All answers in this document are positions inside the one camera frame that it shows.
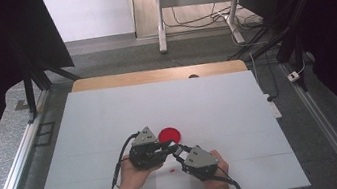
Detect tangle of black floor cables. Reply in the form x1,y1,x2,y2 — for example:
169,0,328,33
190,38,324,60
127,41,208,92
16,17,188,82
161,0,266,42

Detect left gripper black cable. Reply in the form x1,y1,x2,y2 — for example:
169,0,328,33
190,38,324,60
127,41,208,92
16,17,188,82
103,131,148,189

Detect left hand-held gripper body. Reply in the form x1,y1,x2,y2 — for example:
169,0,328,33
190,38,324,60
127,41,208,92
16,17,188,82
123,122,172,173

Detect person's right hand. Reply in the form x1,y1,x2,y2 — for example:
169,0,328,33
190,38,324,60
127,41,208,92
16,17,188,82
198,148,233,189

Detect person's left hand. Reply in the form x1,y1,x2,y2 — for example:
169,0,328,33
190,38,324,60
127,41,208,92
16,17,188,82
113,149,168,189

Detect long white power strip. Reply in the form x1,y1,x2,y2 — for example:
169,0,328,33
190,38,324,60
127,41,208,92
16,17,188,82
264,91,283,121

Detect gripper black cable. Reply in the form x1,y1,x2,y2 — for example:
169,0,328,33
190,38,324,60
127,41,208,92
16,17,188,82
207,164,242,189
103,131,148,189

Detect small white power adapter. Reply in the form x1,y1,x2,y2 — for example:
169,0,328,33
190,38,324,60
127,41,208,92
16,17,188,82
286,69,302,84

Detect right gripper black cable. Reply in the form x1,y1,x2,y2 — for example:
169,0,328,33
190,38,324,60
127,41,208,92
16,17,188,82
207,164,242,189

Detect black stand struts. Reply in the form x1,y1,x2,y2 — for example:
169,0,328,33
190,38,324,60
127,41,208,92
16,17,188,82
18,54,87,126
219,0,337,103

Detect white paper sheet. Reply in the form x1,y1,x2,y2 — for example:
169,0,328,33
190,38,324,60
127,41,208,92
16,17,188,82
151,160,194,189

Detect white table cover board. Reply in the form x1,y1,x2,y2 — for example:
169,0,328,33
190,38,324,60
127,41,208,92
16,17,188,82
15,59,312,189

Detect red petri dish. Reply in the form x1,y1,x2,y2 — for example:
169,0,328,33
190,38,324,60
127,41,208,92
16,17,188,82
157,125,183,146

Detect wooden table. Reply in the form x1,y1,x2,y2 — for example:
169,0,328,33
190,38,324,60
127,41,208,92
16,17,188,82
69,54,249,98

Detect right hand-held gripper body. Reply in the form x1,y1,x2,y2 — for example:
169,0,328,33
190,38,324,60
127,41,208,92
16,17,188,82
178,142,223,185

